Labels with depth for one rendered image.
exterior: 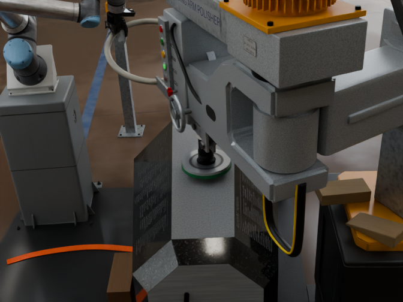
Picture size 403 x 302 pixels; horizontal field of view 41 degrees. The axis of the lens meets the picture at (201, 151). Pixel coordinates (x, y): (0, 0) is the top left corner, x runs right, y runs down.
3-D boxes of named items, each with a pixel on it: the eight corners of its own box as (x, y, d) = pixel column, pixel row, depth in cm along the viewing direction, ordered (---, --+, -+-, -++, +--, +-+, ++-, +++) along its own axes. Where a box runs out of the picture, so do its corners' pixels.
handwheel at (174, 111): (206, 134, 207) (204, 98, 200) (182, 140, 204) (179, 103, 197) (191, 118, 219) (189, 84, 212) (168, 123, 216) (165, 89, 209)
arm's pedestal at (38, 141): (14, 233, 339) (-21, 111, 296) (32, 188, 382) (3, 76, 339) (94, 227, 340) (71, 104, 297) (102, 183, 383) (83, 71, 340)
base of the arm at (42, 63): (14, 87, 310) (9, 81, 300) (13, 56, 314) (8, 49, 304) (48, 84, 311) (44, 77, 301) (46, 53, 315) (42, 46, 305)
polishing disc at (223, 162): (180, 152, 247) (180, 150, 246) (227, 148, 248) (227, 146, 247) (183, 178, 228) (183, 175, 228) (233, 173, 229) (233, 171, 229)
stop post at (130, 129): (145, 125, 457) (129, -4, 402) (141, 137, 439) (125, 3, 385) (121, 126, 458) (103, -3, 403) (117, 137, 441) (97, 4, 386)
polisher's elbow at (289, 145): (288, 136, 177) (289, 81, 167) (329, 162, 163) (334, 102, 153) (240, 155, 169) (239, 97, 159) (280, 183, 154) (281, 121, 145)
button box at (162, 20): (176, 89, 219) (171, 20, 205) (170, 90, 218) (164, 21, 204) (170, 82, 226) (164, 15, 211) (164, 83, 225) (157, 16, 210)
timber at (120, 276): (117, 268, 304) (114, 252, 298) (138, 268, 304) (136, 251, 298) (109, 309, 278) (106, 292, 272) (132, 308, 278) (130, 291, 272)
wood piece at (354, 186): (361, 187, 227) (362, 177, 225) (370, 201, 219) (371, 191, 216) (314, 192, 226) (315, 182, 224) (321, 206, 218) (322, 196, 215)
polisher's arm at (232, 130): (327, 216, 170) (339, 70, 145) (262, 236, 163) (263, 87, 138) (228, 121, 229) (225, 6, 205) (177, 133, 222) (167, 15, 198)
